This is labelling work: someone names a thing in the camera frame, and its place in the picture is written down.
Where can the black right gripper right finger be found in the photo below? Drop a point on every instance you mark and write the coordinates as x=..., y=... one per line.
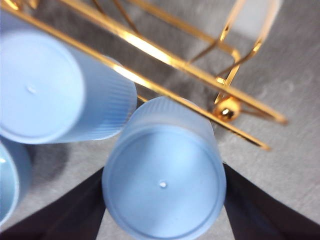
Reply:
x=262, y=215

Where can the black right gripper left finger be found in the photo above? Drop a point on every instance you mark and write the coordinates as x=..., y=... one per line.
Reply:
x=75, y=212

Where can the blue ribbed plastic cup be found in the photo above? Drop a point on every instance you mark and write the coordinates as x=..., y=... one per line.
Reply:
x=162, y=180
x=50, y=87

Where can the blue ribbed bowl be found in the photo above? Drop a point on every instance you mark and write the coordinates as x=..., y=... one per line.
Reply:
x=10, y=180

